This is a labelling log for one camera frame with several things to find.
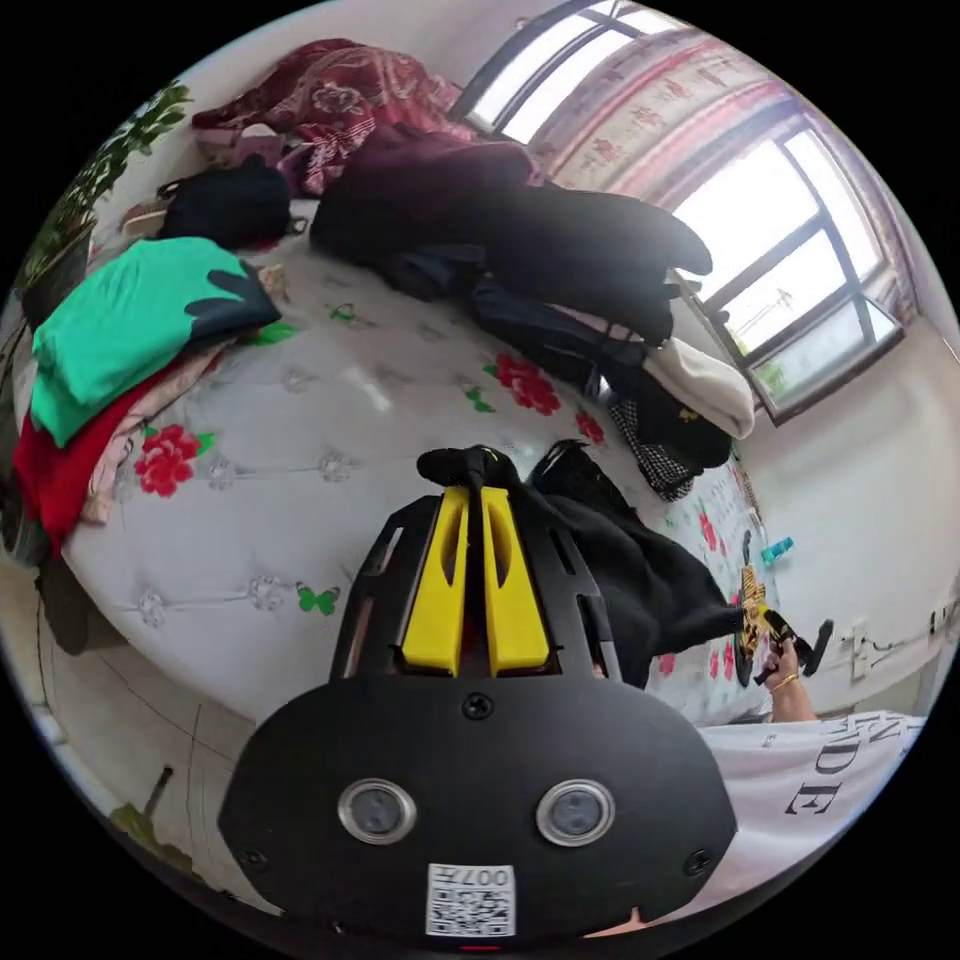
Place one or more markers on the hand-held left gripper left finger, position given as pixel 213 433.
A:
pixel 439 592

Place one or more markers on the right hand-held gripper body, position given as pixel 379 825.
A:
pixel 786 637

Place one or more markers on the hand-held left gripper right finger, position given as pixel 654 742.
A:
pixel 517 600

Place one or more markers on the black pants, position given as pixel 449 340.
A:
pixel 637 577

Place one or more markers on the person's right forearm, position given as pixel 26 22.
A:
pixel 792 703

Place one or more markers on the person's right hand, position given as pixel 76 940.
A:
pixel 784 664

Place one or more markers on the person's body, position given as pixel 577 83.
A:
pixel 817 795

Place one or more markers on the bed with white floral quilt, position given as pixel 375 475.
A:
pixel 300 420

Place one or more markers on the pile of clothes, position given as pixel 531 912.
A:
pixel 540 247
pixel 112 352

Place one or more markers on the window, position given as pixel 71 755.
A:
pixel 795 247

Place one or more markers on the black bag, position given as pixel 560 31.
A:
pixel 225 204

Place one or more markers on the pink patterned curtain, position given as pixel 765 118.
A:
pixel 667 112

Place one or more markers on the red floral blanket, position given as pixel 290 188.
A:
pixel 337 90

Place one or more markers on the green leafy plant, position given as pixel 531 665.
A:
pixel 90 187

